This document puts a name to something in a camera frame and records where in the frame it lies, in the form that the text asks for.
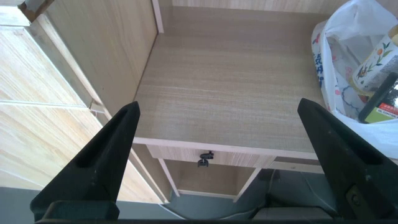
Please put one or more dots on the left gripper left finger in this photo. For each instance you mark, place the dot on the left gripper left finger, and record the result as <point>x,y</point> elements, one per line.
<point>99,161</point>

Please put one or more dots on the white plastic shopping bag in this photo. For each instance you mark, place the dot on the white plastic shopping bag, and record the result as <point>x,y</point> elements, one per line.
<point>335,77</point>

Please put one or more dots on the white floral printed can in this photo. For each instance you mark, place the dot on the white floral printed can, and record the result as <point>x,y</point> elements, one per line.
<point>377,63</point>

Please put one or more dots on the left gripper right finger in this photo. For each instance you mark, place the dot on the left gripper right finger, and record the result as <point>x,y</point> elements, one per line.
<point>345,155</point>

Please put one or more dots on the black and green box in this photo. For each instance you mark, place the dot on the black and green box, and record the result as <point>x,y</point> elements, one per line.
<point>384,102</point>

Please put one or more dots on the wooden counter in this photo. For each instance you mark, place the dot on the wooden counter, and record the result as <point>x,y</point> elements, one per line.
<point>217,90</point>

